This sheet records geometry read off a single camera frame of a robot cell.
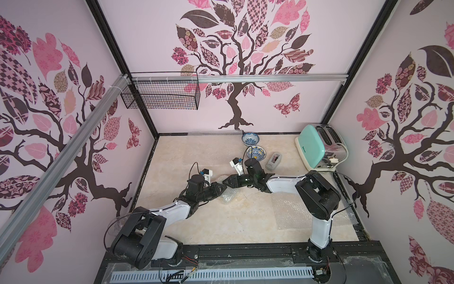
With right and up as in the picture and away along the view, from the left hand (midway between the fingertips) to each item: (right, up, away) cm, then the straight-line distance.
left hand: (228, 190), depth 86 cm
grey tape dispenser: (+27, +13, +17) cm, 35 cm away
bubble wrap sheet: (+1, -2, -2) cm, 3 cm away
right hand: (-2, +4, +2) cm, 5 cm away
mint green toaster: (+49, +22, +5) cm, 54 cm away
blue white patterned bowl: (+14, +28, +30) cm, 43 cm away
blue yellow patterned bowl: (+17, +19, +23) cm, 34 cm away
